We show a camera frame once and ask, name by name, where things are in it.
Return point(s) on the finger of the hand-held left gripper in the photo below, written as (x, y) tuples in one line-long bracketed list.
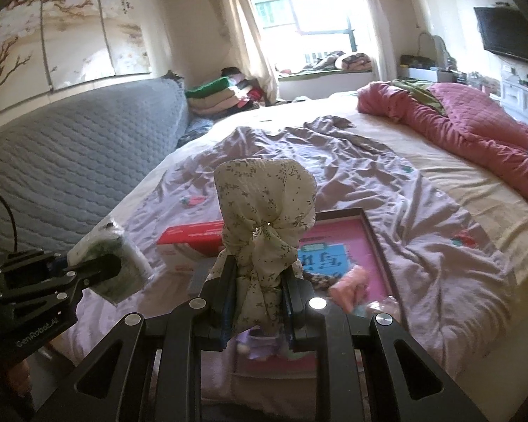
[(97, 268), (60, 263)]

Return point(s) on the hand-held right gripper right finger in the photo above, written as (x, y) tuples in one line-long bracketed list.
[(297, 312)]

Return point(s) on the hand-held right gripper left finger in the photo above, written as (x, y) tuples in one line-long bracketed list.
[(229, 316)]

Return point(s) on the green plush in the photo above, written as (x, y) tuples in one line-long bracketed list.
[(114, 272)]

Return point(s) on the leopard print scarf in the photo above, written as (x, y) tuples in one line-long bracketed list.
[(323, 279)]

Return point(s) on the plush doll with purple dress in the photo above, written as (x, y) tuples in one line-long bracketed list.
[(259, 347)]

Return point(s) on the pink soft item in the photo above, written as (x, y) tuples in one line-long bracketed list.
[(350, 288)]

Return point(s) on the dark box tray pink bottom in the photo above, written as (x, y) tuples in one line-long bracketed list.
[(347, 246)]

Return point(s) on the cream floral cloth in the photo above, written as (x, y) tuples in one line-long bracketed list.
[(264, 202)]

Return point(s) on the red tissue box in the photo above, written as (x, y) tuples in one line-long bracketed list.
[(189, 233)]

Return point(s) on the grey quilted headboard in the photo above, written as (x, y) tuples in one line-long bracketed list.
[(70, 162)]

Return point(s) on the lilac bedsheet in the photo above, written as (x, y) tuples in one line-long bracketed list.
[(356, 162)]

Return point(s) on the dark blue patterned pillow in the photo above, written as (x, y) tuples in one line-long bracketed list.
[(196, 129)]

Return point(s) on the stack of folded clothes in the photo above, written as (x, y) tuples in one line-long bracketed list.
[(211, 96)]

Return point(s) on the bed with cream sheet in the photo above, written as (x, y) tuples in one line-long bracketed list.
[(466, 184)]

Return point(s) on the green cloth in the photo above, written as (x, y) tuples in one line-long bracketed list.
[(422, 94)]

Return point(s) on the bedding on window sill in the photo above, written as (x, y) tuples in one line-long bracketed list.
[(343, 61)]

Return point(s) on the pink quilt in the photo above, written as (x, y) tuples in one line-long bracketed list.
[(475, 118)]

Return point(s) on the cluttered side table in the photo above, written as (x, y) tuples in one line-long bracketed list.
[(422, 70)]

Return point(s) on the cream curtain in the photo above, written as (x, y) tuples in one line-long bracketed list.
[(374, 22), (242, 30)]

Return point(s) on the window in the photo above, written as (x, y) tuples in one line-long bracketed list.
[(308, 9)]

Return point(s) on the white drawer cabinet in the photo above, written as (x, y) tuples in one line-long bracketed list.
[(523, 96)]

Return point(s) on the blossom tree wall painting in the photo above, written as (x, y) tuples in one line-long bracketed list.
[(70, 22)]

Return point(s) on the black wall television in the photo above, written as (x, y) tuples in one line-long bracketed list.
[(506, 33)]

